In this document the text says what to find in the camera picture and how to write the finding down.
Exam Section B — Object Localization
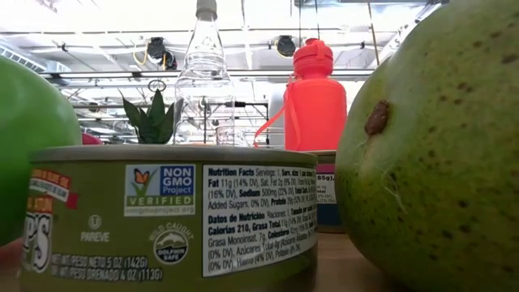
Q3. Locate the blue label tin can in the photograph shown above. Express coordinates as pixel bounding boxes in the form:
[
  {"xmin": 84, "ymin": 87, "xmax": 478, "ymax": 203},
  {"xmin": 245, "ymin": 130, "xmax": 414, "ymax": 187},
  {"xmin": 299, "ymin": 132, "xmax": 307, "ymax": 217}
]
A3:
[{"xmin": 303, "ymin": 149, "xmax": 345, "ymax": 234}]

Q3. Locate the olive label tuna can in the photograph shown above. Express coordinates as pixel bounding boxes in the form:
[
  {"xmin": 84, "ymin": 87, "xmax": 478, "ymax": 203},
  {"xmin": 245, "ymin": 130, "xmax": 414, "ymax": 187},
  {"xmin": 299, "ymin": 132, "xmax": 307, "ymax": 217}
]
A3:
[{"xmin": 19, "ymin": 144, "xmax": 320, "ymax": 292}]

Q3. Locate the yellow hanging cable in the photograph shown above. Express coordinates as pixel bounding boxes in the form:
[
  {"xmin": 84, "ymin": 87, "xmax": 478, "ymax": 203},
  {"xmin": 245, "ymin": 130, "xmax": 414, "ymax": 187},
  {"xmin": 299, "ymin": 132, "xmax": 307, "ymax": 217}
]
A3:
[{"xmin": 367, "ymin": 0, "xmax": 380, "ymax": 68}]

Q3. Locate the green apple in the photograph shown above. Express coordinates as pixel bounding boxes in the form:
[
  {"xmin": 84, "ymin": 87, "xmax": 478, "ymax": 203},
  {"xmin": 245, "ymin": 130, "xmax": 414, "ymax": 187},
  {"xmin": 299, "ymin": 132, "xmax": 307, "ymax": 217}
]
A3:
[{"xmin": 0, "ymin": 54, "xmax": 83, "ymax": 247}]

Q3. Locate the snake plant in white pot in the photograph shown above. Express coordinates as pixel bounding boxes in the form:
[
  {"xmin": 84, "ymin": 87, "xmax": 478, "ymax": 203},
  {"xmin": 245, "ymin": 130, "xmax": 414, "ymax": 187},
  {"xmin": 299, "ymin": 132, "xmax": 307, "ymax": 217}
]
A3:
[{"xmin": 119, "ymin": 88, "xmax": 182, "ymax": 146}]

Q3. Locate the clear plastic water bottle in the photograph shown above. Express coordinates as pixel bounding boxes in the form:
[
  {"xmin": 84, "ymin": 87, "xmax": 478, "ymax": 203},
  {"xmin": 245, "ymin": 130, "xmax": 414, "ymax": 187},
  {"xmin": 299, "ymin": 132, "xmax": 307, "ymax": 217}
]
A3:
[{"xmin": 173, "ymin": 0, "xmax": 236, "ymax": 146}]

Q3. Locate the black ceiling cord reel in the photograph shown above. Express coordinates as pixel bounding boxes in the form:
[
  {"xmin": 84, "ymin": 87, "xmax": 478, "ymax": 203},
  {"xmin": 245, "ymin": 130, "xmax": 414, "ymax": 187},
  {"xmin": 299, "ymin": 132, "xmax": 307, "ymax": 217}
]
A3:
[
  {"xmin": 133, "ymin": 36, "xmax": 178, "ymax": 71},
  {"xmin": 275, "ymin": 35, "xmax": 298, "ymax": 58}
]

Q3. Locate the white building column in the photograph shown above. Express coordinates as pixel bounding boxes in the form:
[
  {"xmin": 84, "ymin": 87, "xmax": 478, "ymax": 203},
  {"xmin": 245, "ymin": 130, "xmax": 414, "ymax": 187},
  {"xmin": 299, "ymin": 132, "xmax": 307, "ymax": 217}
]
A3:
[{"xmin": 269, "ymin": 91, "xmax": 287, "ymax": 147}]

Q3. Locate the orange plastic bottle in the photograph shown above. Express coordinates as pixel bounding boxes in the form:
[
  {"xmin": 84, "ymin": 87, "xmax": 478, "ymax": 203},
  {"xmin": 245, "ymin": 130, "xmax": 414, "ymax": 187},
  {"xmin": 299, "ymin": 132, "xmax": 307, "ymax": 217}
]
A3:
[{"xmin": 253, "ymin": 37, "xmax": 349, "ymax": 152}]

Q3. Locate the black metal rack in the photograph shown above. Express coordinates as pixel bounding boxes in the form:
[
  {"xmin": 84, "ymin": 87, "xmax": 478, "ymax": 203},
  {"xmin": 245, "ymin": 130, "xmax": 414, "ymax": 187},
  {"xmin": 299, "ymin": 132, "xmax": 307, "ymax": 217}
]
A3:
[{"xmin": 202, "ymin": 101, "xmax": 271, "ymax": 147}]

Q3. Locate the green pear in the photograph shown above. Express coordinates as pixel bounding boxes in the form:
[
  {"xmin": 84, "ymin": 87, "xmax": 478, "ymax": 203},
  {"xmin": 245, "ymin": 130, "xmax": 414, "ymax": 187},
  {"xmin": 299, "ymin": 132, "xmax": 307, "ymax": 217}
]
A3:
[{"xmin": 334, "ymin": 0, "xmax": 519, "ymax": 292}]

